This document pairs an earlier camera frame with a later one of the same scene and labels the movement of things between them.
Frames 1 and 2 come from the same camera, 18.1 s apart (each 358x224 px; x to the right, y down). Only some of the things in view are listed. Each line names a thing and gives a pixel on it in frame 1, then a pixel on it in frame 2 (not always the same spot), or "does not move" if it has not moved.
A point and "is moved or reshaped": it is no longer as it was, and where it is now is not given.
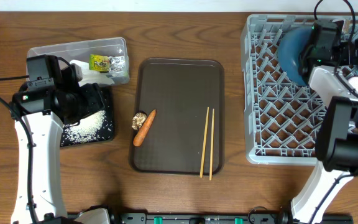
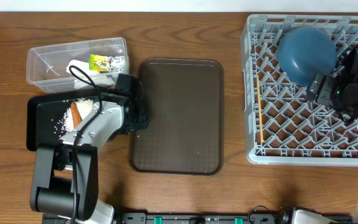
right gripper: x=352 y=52 -> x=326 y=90
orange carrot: x=143 y=129 is moved or reshaped
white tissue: x=91 y=76 does not move
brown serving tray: x=179 y=91 does not move
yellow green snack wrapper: x=107 y=64 does not move
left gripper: x=96 y=100 -> x=144 y=124
